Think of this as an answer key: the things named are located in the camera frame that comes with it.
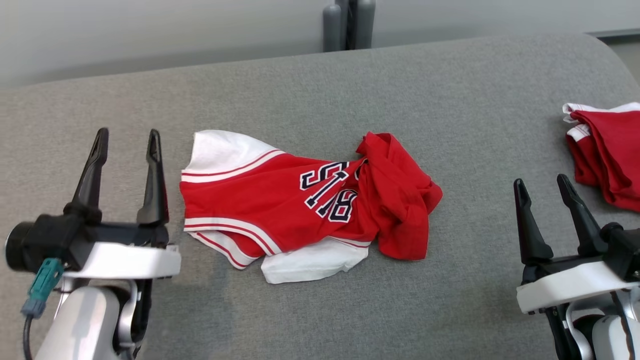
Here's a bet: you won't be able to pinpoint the black left cable teal plug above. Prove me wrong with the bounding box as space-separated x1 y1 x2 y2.
21 258 65 360

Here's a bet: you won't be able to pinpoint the grey round post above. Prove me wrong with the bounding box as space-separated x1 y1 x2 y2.
322 4 342 53
356 0 376 50

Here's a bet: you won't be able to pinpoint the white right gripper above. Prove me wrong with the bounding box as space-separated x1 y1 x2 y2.
513 173 640 315

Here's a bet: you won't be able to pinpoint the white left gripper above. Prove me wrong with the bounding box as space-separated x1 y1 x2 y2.
62 128 182 280

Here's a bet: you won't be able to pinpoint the red shorts with white stripe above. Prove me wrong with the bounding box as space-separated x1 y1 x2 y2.
562 102 640 213

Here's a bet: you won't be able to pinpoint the dark grey partition frame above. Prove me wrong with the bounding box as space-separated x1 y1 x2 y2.
335 0 361 51

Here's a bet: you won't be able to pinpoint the grey fabric sofa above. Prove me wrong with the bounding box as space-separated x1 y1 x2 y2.
0 32 640 360

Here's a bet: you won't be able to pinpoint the red white basketball jersey shirt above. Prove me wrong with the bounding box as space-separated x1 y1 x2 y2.
180 130 443 285

